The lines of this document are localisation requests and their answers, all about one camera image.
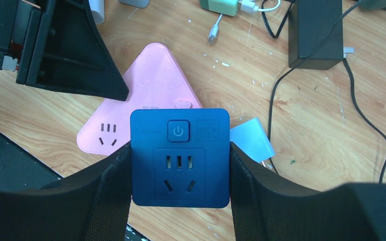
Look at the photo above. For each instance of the pink triangular power socket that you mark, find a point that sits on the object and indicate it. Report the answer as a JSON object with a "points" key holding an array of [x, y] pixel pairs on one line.
{"points": [[155, 80]]}

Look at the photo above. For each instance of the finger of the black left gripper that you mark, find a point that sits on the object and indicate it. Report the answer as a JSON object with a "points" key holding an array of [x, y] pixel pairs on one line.
{"points": [[64, 52]]}

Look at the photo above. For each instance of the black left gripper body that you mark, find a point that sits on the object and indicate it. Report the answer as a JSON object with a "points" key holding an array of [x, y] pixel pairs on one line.
{"points": [[14, 20]]}

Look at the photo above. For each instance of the light blue small charger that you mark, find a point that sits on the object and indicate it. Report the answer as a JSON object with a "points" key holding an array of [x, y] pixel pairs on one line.
{"points": [[251, 138]]}

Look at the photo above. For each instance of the black power adapter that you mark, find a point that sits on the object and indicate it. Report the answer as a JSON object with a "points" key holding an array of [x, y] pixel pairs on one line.
{"points": [[309, 22]]}

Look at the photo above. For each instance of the dark green cube socket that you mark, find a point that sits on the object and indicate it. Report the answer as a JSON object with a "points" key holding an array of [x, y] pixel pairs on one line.
{"points": [[373, 5]]}

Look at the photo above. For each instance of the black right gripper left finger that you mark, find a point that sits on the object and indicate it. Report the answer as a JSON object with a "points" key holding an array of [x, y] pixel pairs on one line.
{"points": [[92, 204]]}

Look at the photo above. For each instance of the green USB charger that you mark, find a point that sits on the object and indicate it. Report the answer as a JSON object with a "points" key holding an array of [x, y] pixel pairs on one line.
{"points": [[226, 7]]}

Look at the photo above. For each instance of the blue cube power socket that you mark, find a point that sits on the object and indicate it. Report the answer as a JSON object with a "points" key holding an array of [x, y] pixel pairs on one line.
{"points": [[180, 157]]}

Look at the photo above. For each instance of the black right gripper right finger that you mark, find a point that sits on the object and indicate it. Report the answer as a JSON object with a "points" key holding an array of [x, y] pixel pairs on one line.
{"points": [[266, 206]]}

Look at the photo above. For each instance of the white USB charger plug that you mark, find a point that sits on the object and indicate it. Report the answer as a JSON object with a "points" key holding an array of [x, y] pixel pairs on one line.
{"points": [[97, 8]]}

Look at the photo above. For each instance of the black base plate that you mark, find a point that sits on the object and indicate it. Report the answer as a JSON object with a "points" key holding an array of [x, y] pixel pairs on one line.
{"points": [[19, 170]]}

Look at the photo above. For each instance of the light blue power strip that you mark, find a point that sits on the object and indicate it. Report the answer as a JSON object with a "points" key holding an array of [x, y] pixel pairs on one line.
{"points": [[136, 3]]}

